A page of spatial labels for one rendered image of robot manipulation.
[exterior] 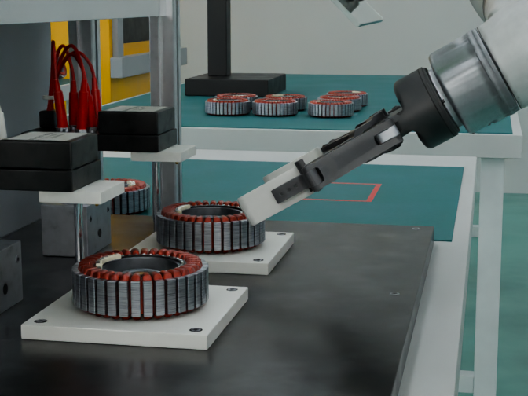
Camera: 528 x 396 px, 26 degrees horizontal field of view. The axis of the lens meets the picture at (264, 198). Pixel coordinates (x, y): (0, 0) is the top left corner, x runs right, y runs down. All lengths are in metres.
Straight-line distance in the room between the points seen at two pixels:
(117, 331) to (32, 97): 0.54
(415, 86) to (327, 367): 0.36
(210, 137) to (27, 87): 1.22
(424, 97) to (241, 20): 5.27
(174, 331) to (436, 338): 0.24
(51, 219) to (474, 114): 0.44
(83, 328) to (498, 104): 0.45
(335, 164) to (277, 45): 5.27
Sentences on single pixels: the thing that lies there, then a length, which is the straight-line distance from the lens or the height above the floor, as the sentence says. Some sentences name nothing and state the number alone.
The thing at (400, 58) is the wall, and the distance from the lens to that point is 6.23.
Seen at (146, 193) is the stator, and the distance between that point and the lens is 1.53.
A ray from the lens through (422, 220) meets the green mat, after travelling 1.49.
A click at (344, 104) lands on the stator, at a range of 2.75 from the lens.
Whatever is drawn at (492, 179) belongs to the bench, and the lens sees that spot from 2.52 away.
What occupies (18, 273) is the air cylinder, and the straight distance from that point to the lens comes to 1.02.
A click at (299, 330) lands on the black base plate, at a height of 0.77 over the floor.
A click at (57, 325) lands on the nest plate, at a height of 0.78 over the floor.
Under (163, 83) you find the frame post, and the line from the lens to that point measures 1.36.
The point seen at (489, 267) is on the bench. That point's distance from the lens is 2.56.
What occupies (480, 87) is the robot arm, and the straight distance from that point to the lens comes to 1.08.
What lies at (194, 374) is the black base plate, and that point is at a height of 0.77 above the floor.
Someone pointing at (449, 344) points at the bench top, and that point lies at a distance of 0.97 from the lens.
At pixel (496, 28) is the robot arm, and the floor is 1.00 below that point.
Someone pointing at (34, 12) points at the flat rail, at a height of 1.02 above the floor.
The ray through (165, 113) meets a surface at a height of 0.92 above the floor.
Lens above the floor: 1.03
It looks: 10 degrees down
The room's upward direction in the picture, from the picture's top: straight up
